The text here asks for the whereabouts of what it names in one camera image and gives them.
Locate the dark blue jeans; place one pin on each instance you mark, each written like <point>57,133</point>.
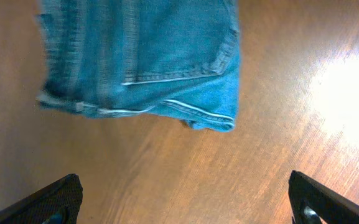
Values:
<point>113,59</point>

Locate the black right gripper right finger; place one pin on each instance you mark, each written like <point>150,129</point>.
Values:
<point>312,202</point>

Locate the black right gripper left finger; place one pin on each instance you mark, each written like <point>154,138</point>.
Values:
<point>58,202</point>

